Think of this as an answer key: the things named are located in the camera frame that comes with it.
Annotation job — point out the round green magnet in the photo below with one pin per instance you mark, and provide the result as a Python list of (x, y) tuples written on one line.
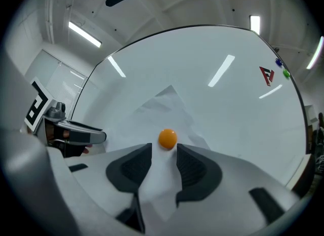
[(286, 73)]

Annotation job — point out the round blue magnet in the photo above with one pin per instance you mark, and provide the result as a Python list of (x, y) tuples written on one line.
[(279, 62)]

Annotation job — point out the white paper sheet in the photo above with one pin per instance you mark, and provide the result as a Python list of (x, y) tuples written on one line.
[(162, 113)]

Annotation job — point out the long ceiling light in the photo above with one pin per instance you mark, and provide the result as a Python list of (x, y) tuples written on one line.
[(254, 24), (315, 52), (84, 34)]

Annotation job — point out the round orange magnet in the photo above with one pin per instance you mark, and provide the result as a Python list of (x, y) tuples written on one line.
[(167, 138)]

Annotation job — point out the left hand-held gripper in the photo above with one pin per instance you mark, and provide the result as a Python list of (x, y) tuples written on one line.
[(54, 113)]

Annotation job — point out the red triangular logo sticker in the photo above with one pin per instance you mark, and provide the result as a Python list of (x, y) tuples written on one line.
[(264, 72)]

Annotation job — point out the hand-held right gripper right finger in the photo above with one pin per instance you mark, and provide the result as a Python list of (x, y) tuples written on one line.
[(215, 192)]

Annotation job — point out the person's left hand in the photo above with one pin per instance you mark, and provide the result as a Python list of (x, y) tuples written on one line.
[(66, 134)]

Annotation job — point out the white whiteboard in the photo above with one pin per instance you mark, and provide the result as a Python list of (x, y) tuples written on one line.
[(177, 60)]

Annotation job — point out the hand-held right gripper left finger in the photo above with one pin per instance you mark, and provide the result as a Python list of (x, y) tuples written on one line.
[(114, 174)]

